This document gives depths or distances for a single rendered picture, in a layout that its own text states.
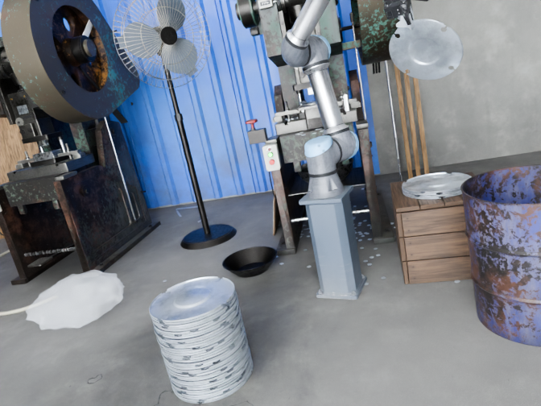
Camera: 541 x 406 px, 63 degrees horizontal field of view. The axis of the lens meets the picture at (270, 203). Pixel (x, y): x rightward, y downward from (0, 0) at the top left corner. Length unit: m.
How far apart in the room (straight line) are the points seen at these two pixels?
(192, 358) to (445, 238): 1.10
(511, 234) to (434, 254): 0.55
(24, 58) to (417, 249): 2.16
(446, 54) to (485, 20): 1.92
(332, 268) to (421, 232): 0.40
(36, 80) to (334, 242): 1.79
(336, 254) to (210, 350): 0.70
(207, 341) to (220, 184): 2.63
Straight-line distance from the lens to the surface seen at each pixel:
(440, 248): 1.96
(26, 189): 3.12
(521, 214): 1.45
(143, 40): 2.78
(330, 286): 1.96
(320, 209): 1.81
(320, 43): 1.93
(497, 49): 3.89
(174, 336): 1.46
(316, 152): 1.78
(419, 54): 1.99
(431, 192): 1.93
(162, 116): 4.02
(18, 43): 2.74
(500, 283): 1.58
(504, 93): 3.92
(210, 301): 1.48
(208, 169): 3.93
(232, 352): 1.52
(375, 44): 2.32
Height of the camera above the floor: 0.96
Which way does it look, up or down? 16 degrees down
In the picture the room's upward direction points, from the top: 12 degrees counter-clockwise
